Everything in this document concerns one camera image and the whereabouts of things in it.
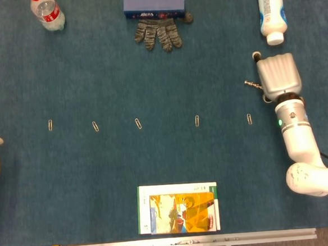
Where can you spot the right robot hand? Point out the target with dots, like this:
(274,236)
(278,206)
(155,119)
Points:
(278,74)

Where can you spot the metal bolt tool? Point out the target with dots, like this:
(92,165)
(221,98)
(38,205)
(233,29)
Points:
(252,84)

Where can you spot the paperclip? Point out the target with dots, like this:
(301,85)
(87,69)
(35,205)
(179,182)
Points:
(138,123)
(95,126)
(197,120)
(50,125)
(249,119)

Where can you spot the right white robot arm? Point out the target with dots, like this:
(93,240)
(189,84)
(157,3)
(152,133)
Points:
(297,139)

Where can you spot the white lotion bottle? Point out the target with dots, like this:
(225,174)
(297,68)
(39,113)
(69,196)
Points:
(271,8)

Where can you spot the grey knit work glove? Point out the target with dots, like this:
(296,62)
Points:
(157,33)

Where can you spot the clear bottle red label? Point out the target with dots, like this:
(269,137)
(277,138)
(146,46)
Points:
(50,15)

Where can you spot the blue rectangular box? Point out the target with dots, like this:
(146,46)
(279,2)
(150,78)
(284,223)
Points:
(153,5)

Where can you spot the white green book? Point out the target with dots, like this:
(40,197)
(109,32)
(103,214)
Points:
(171,188)

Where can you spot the yellow cover book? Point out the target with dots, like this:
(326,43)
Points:
(193,214)

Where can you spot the aluminium profile rail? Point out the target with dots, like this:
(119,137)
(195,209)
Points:
(245,239)

